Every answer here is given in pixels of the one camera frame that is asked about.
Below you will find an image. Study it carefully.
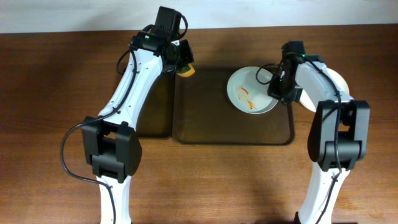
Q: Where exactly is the green yellow sponge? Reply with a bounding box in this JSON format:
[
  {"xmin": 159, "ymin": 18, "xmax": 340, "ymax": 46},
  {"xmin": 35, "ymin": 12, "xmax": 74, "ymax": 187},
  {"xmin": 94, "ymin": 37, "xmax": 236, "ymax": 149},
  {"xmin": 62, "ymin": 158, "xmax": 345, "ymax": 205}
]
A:
[{"xmin": 176, "ymin": 63, "xmax": 195, "ymax": 78}]

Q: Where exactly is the white plate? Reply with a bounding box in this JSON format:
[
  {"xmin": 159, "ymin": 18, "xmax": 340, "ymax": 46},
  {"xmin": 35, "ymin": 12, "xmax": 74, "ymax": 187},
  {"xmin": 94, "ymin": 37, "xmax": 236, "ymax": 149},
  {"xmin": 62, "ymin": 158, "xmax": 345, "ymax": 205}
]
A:
[
  {"xmin": 226, "ymin": 67, "xmax": 278, "ymax": 114},
  {"xmin": 300, "ymin": 68, "xmax": 349, "ymax": 112}
]

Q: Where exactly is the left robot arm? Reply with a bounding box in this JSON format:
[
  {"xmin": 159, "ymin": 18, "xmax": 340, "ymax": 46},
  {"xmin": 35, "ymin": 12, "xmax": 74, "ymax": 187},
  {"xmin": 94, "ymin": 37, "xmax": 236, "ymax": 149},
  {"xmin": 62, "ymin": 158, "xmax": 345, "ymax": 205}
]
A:
[{"xmin": 81, "ymin": 31, "xmax": 194, "ymax": 223}]

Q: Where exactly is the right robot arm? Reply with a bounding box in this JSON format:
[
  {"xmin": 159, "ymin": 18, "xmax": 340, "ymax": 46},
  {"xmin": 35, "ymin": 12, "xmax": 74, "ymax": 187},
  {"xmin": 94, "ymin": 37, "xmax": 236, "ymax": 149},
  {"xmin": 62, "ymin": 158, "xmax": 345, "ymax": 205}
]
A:
[{"xmin": 270, "ymin": 52, "xmax": 370, "ymax": 223}]

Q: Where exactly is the brown serving tray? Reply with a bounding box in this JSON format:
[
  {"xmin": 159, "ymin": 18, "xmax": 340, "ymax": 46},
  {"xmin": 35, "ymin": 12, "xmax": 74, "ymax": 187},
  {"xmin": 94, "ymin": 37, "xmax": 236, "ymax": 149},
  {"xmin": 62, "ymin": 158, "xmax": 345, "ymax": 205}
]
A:
[{"xmin": 172, "ymin": 67, "xmax": 295, "ymax": 146}]

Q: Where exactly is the black rectangular tray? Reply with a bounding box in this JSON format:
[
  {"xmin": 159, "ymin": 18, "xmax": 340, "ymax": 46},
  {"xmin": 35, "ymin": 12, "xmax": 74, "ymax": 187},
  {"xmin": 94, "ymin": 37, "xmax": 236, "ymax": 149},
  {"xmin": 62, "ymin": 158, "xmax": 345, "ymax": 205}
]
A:
[{"xmin": 136, "ymin": 73, "xmax": 175, "ymax": 139}]

